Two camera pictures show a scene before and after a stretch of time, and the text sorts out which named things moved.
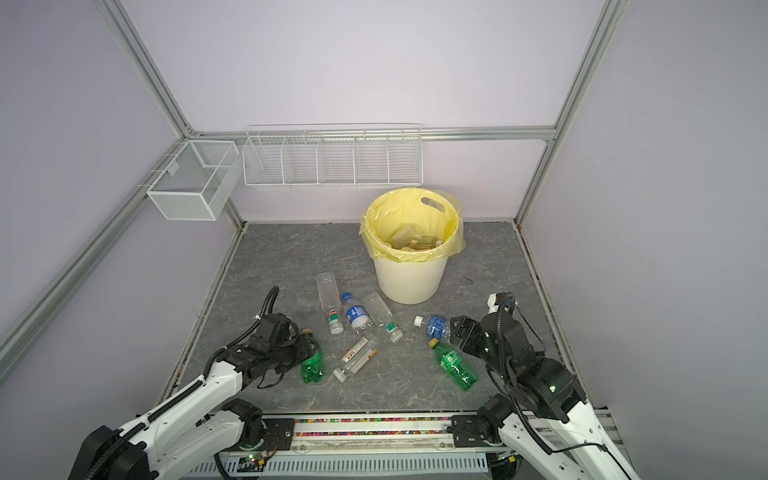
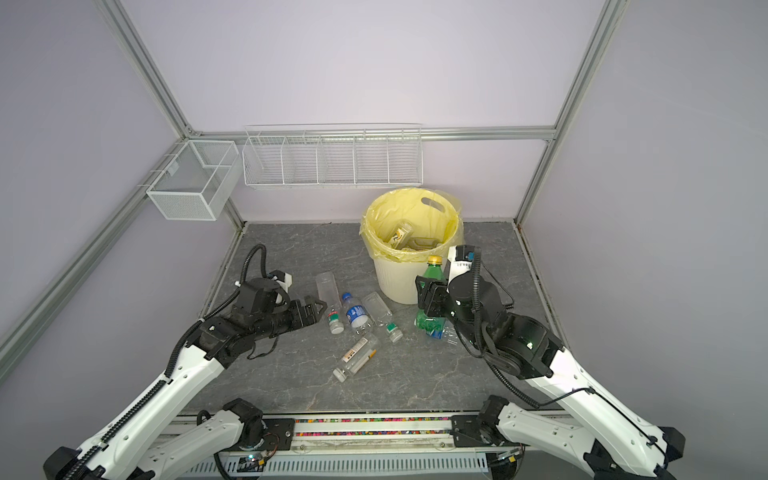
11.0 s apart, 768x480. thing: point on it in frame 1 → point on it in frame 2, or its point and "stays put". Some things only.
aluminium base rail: x=353 y=446 stays put
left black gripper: x=304 y=350 → x=299 y=320
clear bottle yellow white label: x=357 y=358 stays put
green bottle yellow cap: x=452 y=361 → x=433 y=271
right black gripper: x=468 y=344 → x=437 y=295
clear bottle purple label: x=424 y=243 stays put
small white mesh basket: x=198 y=179 stays put
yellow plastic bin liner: x=412 y=225 stays put
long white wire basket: x=333 y=155 stays put
